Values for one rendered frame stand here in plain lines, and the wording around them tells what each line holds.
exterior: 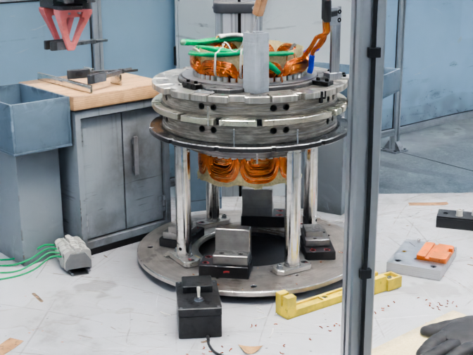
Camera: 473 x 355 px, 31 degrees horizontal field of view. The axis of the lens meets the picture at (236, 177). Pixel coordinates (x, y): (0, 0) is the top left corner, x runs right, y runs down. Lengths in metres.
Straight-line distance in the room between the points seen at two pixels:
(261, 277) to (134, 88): 0.40
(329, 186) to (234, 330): 0.55
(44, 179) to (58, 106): 0.13
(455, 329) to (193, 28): 2.78
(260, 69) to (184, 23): 2.62
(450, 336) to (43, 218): 0.70
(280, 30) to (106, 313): 2.60
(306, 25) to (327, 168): 2.22
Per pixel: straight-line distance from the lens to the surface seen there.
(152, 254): 1.48
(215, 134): 1.31
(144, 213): 1.60
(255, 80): 1.29
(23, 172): 1.47
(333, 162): 1.70
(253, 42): 1.28
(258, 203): 1.58
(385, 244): 1.59
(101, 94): 1.48
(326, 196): 1.73
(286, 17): 3.81
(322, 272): 1.40
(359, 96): 0.93
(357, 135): 0.94
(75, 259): 1.47
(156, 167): 1.59
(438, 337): 1.23
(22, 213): 1.49
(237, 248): 1.38
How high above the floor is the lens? 1.35
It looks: 17 degrees down
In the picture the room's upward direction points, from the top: straight up
